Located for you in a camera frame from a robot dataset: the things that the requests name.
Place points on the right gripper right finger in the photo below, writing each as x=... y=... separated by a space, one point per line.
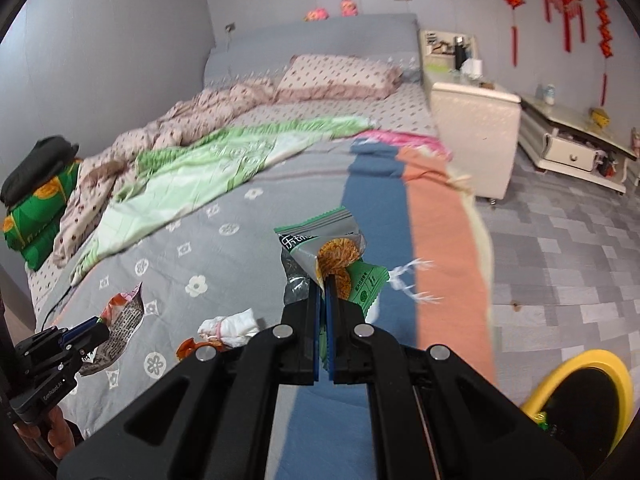
x=432 y=415

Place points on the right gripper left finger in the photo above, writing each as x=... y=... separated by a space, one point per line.
x=211 y=416

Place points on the white pink snack wrapper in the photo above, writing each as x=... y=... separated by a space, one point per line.
x=122 y=316

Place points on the green cracker snack packet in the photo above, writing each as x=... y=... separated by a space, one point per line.
x=330 y=244

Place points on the yellow rim trash bin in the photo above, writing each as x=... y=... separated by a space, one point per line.
x=585 y=404

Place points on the person's left hand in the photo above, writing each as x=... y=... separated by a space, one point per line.
x=60 y=436

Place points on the white crumpled tissue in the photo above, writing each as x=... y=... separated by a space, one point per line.
x=232 y=331

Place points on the green orange folded blanket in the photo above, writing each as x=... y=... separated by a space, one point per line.
x=31 y=226

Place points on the black folded cloth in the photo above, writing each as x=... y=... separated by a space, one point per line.
x=47 y=159

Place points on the light green quilt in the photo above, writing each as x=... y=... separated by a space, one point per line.
x=173 y=182

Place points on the cream low tv cabinet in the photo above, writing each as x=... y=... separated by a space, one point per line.
x=559 y=139

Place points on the cream bedside cabinet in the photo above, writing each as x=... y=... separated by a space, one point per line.
x=477 y=120

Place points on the pink dotted pillow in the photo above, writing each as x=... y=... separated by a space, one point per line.
x=313 y=77

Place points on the yellow toy on cabinet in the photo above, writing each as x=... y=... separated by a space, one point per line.
x=599 y=117

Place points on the grey bed headboard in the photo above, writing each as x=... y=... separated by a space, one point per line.
x=267 y=52

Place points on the small white jar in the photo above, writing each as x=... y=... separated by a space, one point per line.
x=548 y=94

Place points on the black thermos bottle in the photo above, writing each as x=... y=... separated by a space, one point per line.
x=460 y=55

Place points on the pink plush toy left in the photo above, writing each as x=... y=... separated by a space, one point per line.
x=319 y=14

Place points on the pink plush toy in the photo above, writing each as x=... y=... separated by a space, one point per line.
x=349 y=8
x=319 y=14

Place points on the pink plush toy right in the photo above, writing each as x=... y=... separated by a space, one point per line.
x=349 y=8

